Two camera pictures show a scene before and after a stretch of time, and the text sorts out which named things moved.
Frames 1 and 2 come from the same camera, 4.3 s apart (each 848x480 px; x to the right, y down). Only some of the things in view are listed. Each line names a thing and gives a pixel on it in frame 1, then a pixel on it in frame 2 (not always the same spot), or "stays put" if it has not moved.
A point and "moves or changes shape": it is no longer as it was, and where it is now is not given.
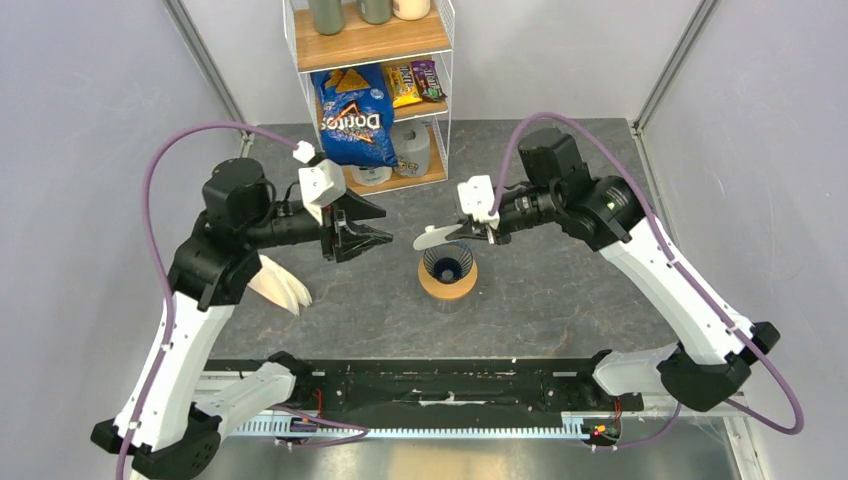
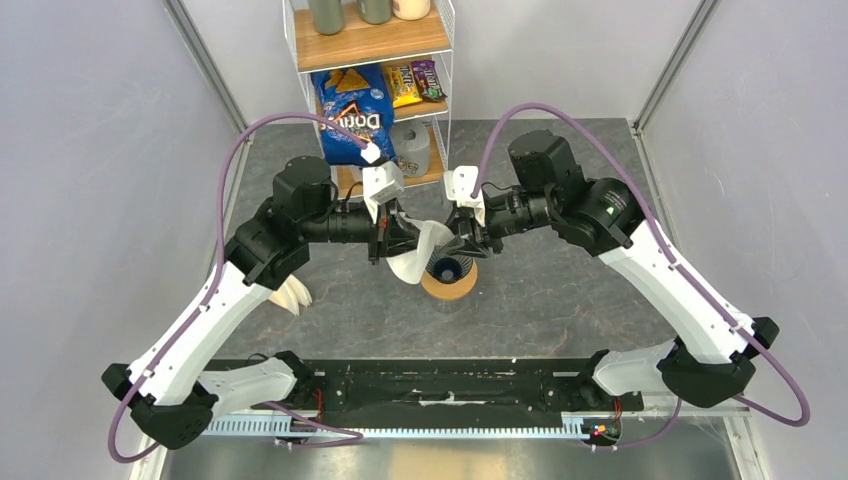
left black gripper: x=348 y=245 to x=391 y=235
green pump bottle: x=327 y=16 stays put
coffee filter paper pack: x=280 y=286 stays put
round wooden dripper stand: x=444 y=290 stays put
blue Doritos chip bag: x=356 y=116 stays put
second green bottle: x=375 y=11 stays put
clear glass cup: x=449 y=306 stays put
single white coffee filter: x=434 y=235 moves or changes shape
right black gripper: x=467 y=231 to x=464 y=221
